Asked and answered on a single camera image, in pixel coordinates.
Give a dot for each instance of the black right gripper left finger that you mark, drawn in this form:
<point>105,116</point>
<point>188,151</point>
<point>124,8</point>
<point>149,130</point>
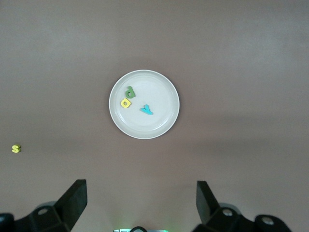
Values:
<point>70,207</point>

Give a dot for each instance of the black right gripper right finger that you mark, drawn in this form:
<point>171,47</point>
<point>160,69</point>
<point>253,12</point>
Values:
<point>210,212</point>

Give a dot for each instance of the cyan letter y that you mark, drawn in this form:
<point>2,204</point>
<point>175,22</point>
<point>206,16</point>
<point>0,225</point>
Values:
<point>147,110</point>

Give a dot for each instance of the green letter p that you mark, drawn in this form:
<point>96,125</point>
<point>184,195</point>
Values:
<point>132,93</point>

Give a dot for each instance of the yellow letter s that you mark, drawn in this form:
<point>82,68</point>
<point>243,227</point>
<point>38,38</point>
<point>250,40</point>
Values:
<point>16,149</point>

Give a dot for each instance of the beige plate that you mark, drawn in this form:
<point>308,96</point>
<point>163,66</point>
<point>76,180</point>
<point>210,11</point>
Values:
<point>157,91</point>

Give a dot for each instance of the brown table cover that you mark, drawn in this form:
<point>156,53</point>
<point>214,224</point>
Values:
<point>241,72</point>

